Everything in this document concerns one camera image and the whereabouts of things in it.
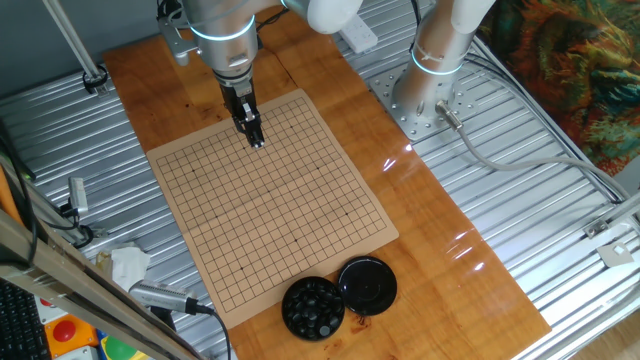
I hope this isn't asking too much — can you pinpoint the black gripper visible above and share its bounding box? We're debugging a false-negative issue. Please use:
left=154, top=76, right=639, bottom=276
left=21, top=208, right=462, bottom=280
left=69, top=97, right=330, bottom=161
left=218, top=79, right=265, bottom=149

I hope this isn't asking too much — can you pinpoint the tan paper go board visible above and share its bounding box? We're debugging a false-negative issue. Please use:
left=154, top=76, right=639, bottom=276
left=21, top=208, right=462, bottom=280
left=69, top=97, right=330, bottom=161
left=146, top=88, right=400, bottom=330

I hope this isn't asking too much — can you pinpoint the white power strip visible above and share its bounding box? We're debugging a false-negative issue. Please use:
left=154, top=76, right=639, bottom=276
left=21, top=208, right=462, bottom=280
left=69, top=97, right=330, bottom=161
left=339, top=13, right=379, bottom=55

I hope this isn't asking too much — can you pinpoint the black pole clamp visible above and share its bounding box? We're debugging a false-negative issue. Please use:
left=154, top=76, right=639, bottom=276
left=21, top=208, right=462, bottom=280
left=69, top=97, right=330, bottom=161
left=82, top=64, right=110, bottom=96

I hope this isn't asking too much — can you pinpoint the crumpled white tissue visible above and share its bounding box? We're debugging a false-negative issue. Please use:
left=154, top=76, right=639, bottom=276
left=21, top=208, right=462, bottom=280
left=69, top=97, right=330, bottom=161
left=109, top=243, right=151, bottom=292

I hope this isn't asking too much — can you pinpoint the black bowl of go stones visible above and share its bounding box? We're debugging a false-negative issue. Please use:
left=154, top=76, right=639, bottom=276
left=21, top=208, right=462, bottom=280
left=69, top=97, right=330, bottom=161
left=280, top=275, right=346, bottom=343

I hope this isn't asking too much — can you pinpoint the silver tripod pole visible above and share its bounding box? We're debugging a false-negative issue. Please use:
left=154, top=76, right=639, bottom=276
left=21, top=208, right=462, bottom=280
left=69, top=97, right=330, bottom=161
left=41, top=0, right=104, bottom=84

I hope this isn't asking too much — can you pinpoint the black bowl lid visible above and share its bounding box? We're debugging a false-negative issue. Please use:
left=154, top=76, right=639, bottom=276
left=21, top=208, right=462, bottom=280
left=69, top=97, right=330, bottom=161
left=337, top=255, right=399, bottom=317

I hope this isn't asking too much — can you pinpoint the glossy wooden mat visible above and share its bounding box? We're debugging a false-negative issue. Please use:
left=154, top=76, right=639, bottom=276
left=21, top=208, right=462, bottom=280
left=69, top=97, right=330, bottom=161
left=102, top=4, right=552, bottom=360

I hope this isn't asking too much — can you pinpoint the yellow box green button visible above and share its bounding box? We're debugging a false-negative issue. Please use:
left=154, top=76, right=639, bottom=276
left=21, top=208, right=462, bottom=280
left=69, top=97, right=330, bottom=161
left=98, top=334, right=151, bottom=360

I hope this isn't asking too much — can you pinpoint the white grey box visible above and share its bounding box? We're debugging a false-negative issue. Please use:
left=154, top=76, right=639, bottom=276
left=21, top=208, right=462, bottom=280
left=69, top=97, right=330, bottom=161
left=33, top=295, right=69, bottom=325

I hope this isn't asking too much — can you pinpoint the orange box red button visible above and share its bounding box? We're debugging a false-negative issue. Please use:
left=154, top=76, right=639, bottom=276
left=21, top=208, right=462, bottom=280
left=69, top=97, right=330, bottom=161
left=43, top=313, right=99, bottom=359

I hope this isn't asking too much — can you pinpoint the white box small button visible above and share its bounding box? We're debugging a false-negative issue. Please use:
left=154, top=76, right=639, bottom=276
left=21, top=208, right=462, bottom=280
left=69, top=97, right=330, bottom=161
left=52, top=344, right=101, bottom=360

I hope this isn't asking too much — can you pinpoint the black keyboard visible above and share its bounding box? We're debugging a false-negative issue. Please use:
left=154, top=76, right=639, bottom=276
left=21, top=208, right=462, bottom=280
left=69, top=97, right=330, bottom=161
left=0, top=279, right=51, bottom=360

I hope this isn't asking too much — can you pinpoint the colourful patterned cloth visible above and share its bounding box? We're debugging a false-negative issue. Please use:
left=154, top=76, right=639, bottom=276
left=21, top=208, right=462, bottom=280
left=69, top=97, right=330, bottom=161
left=477, top=0, right=640, bottom=177

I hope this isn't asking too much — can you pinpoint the white plate with hole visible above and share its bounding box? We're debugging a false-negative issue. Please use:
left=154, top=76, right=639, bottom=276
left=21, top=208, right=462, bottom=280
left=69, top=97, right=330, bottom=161
left=596, top=241, right=635, bottom=269

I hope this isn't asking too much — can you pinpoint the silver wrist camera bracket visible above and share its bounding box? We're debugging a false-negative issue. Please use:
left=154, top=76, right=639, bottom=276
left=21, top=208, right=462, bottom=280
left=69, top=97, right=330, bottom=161
left=157, top=14, right=201, bottom=67

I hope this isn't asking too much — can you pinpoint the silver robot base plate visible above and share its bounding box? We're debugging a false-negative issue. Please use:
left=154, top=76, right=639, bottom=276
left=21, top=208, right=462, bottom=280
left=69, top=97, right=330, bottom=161
left=368, top=62, right=479, bottom=142

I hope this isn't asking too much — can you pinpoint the small silver camera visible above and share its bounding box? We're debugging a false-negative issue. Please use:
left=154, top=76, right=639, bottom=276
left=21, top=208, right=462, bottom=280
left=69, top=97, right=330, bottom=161
left=68, top=176, right=90, bottom=217

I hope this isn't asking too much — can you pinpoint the ribbed silver camera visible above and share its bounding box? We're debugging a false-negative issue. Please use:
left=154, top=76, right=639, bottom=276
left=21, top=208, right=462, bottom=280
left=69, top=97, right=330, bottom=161
left=128, top=279, right=199, bottom=316

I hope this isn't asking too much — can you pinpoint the black camera cable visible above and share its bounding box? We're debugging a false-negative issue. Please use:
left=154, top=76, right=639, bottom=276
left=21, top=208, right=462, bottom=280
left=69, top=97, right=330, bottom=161
left=194, top=302, right=234, bottom=360

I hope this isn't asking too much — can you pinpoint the silver camera mount pole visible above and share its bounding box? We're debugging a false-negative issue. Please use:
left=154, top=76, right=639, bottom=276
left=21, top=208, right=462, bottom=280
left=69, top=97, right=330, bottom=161
left=0, top=149, right=99, bottom=246

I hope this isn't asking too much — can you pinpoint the aluminium frame beam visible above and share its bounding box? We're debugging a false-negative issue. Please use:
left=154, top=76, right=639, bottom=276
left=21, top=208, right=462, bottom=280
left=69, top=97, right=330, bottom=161
left=0, top=209, right=206, bottom=360

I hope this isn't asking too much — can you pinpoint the thick grey cable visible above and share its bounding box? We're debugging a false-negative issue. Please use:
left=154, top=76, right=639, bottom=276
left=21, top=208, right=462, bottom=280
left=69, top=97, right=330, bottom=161
left=434, top=99, right=632, bottom=201

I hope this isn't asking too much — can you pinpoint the small metal bracket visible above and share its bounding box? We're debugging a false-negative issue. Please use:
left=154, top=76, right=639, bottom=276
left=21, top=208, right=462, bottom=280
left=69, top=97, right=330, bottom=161
left=583, top=218, right=610, bottom=240

